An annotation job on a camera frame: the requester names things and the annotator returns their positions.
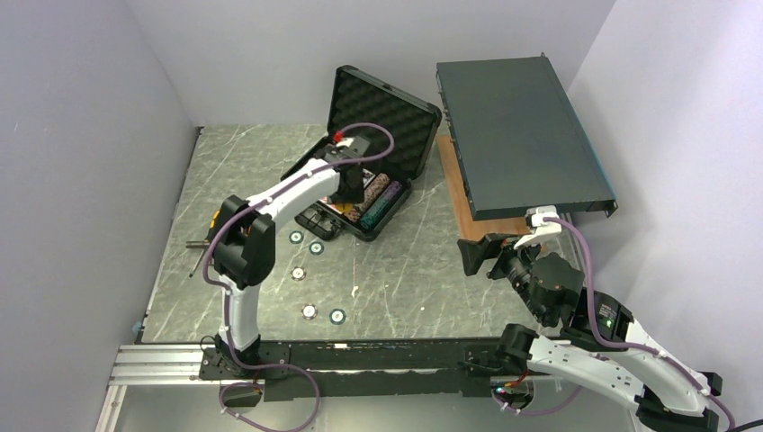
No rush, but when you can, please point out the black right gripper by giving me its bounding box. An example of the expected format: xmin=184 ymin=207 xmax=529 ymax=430
xmin=456 ymin=229 xmax=550 ymax=322

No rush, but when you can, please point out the white brown poker chip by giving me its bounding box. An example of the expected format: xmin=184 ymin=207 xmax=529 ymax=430
xmin=301 ymin=303 xmax=318 ymax=320
xmin=291 ymin=266 xmax=307 ymax=281

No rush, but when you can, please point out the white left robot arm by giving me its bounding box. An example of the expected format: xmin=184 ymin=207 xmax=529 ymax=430
xmin=202 ymin=132 xmax=389 ymax=378

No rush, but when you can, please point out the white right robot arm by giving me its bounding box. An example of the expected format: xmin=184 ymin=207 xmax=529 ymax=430
xmin=457 ymin=234 xmax=723 ymax=431

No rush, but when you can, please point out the blue playing card deck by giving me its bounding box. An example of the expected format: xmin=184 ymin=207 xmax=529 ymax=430
xmin=363 ymin=169 xmax=376 ymax=187

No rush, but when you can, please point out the wooden board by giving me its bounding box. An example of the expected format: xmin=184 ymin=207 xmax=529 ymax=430
xmin=435 ymin=135 xmax=529 ymax=241

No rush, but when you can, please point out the red playing card deck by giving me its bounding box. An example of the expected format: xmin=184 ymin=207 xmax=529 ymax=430
xmin=319 ymin=197 xmax=341 ymax=212

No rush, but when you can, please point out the brown blue chip row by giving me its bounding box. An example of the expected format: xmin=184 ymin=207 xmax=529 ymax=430
xmin=346 ymin=173 xmax=390 ymax=222

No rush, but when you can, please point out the green chip stack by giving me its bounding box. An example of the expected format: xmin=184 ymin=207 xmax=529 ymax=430
xmin=359 ymin=196 xmax=391 ymax=230

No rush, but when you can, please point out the purple chip stack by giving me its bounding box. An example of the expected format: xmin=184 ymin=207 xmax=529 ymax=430
xmin=380 ymin=181 xmax=402 ymax=202

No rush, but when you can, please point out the teal poker chip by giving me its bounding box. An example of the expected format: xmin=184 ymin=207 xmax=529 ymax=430
xmin=289 ymin=230 xmax=304 ymax=244
xmin=329 ymin=309 xmax=346 ymax=325
xmin=310 ymin=241 xmax=325 ymax=256

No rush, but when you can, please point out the dark teal rack server box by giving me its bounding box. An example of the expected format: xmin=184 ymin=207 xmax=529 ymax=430
xmin=435 ymin=55 xmax=618 ymax=221

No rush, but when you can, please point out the grey metal pipe fitting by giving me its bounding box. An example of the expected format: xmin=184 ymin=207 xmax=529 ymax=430
xmin=184 ymin=240 xmax=209 ymax=249

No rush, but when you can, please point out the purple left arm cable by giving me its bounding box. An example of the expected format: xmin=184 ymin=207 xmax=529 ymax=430
xmin=201 ymin=121 xmax=397 ymax=432

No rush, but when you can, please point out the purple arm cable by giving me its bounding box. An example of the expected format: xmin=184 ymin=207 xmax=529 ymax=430
xmin=201 ymin=121 xmax=397 ymax=432
xmin=542 ymin=217 xmax=737 ymax=432

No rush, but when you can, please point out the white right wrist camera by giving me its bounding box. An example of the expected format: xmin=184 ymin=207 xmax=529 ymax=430
xmin=513 ymin=205 xmax=562 ymax=250

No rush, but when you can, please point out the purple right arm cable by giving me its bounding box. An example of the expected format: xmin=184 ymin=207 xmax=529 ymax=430
xmin=542 ymin=217 xmax=737 ymax=432

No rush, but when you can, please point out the black yellow handled screwdriver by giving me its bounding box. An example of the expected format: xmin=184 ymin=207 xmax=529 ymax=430
xmin=188 ymin=210 xmax=220 ymax=278

